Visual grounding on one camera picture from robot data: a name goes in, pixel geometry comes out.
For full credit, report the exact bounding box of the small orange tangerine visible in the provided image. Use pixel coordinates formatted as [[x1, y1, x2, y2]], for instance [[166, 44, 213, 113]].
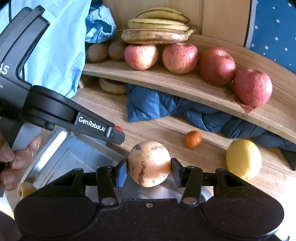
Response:
[[184, 131, 202, 148]]

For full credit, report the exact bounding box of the round beige speckled melon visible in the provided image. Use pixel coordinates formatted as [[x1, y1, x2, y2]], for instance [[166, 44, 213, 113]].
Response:
[[128, 141, 171, 188]]

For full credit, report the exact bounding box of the yellow lemon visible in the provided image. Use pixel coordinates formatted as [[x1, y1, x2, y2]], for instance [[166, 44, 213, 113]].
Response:
[[226, 139, 262, 179]]

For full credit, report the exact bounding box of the small beige speckled fruit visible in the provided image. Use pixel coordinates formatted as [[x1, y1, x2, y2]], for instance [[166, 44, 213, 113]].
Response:
[[17, 181, 37, 200]]

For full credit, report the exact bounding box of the person's left hand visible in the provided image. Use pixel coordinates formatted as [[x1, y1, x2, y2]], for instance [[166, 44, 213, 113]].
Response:
[[1, 135, 41, 191]]

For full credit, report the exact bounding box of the dark blue quilted cloth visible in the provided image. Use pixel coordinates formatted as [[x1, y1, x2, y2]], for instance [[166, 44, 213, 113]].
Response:
[[125, 83, 295, 170]]

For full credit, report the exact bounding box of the beige fruit under shelf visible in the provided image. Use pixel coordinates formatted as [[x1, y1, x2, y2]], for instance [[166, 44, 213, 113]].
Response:
[[99, 77, 126, 94]]

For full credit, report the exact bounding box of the light blue garment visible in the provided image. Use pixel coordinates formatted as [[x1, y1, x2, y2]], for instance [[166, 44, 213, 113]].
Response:
[[1, 0, 116, 98]]

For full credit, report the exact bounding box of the metal baking tray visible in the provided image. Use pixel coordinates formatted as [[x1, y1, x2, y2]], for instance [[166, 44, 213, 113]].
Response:
[[19, 127, 213, 202]]

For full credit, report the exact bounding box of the pale red apple leftmost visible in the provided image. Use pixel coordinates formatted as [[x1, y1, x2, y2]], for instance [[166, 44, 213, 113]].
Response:
[[124, 45, 159, 70]]

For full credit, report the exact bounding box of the kiwi right brown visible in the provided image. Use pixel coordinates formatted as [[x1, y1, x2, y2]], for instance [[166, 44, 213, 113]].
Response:
[[108, 40, 127, 61]]

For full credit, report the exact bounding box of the kiwi brown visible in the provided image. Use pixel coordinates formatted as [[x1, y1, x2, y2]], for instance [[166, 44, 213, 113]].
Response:
[[86, 43, 108, 63], [108, 40, 127, 61]]

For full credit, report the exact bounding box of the kiwi left brown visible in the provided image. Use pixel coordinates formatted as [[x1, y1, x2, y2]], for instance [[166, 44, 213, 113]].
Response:
[[86, 43, 108, 63]]

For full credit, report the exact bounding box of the wooden desk shelf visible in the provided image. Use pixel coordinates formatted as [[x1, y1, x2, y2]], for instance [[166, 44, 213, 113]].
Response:
[[83, 35, 295, 142]]

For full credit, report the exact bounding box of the red apple rightmost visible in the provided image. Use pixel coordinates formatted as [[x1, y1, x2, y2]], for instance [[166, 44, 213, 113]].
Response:
[[233, 68, 273, 108]]

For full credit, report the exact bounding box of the banana bunch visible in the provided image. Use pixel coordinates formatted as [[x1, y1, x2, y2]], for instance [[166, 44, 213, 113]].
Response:
[[121, 6, 198, 45]]

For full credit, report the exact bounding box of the blue starry fabric wardrobe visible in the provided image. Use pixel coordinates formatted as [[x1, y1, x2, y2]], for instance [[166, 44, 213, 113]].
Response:
[[244, 0, 296, 73]]

